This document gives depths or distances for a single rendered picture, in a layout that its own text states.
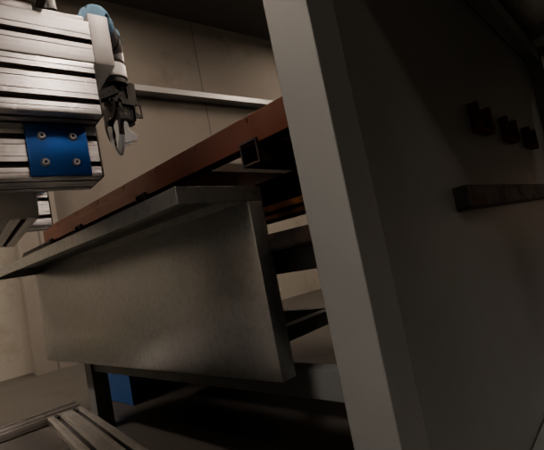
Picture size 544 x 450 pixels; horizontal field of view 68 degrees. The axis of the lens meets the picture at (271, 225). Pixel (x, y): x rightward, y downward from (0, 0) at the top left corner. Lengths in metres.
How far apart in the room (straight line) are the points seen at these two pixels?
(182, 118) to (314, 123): 4.46
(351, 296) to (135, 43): 4.73
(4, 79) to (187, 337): 0.63
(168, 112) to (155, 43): 0.80
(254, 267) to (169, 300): 0.32
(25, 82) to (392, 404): 0.64
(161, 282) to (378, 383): 0.81
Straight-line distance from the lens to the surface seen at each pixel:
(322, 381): 0.89
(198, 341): 0.98
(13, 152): 0.73
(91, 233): 0.98
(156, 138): 4.52
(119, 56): 1.29
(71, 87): 0.74
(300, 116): 0.32
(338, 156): 0.30
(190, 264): 0.95
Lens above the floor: 0.54
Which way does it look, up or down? 4 degrees up
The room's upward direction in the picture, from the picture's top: 11 degrees counter-clockwise
